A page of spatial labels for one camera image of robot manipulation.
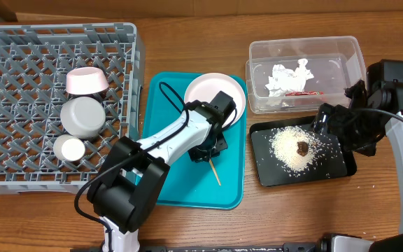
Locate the red snack wrapper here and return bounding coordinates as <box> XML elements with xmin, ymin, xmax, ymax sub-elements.
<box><xmin>285</xmin><ymin>91</ymin><xmax>324</xmax><ymax>97</ymax></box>

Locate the grey plastic dish rack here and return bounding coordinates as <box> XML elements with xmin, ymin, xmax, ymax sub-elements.
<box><xmin>0</xmin><ymin>22</ymin><xmax>145</xmax><ymax>194</ymax></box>

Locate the pink bowl with rice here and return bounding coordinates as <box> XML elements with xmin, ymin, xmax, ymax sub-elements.
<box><xmin>66</xmin><ymin>66</ymin><xmax>108</xmax><ymax>95</ymax></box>

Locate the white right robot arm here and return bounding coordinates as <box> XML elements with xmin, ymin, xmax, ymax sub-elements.
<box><xmin>310</xmin><ymin>80</ymin><xmax>403</xmax><ymax>251</ymax></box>

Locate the teal plastic tray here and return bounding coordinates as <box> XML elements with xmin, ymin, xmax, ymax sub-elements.
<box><xmin>142</xmin><ymin>71</ymin><xmax>246</xmax><ymax>209</ymax></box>

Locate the wooden chopstick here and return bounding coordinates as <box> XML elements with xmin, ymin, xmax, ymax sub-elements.
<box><xmin>208</xmin><ymin>159</ymin><xmax>222</xmax><ymax>186</ymax></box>

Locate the clear plastic bin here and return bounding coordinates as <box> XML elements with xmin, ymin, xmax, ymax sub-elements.
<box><xmin>246</xmin><ymin>36</ymin><xmax>366</xmax><ymax>114</ymax></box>

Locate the white paper cup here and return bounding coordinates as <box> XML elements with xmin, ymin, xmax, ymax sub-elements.
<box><xmin>53</xmin><ymin>134</ymin><xmax>85</xmax><ymax>162</ymax></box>

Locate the black plastic tray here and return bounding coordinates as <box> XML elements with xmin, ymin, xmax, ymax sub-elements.
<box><xmin>249</xmin><ymin>115</ymin><xmax>357</xmax><ymax>187</ymax></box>

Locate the pile of rice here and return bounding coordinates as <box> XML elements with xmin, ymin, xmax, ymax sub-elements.
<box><xmin>269</xmin><ymin>126</ymin><xmax>325</xmax><ymax>173</ymax></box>

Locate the grey shallow bowl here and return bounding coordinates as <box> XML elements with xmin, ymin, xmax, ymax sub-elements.
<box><xmin>60</xmin><ymin>97</ymin><xmax>106</xmax><ymax>139</ymax></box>

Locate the white napkin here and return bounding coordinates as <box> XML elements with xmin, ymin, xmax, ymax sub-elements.
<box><xmin>265</xmin><ymin>58</ymin><xmax>314</xmax><ymax>97</ymax></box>

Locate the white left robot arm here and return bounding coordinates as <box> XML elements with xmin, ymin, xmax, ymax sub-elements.
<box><xmin>87</xmin><ymin>100</ymin><xmax>236</xmax><ymax>251</ymax></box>

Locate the large white round plate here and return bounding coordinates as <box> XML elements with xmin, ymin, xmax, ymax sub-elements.
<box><xmin>184</xmin><ymin>73</ymin><xmax>246</xmax><ymax>127</ymax></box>

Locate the brown food scrap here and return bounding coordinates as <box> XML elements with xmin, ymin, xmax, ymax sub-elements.
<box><xmin>297</xmin><ymin>141</ymin><xmax>309</xmax><ymax>157</ymax></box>

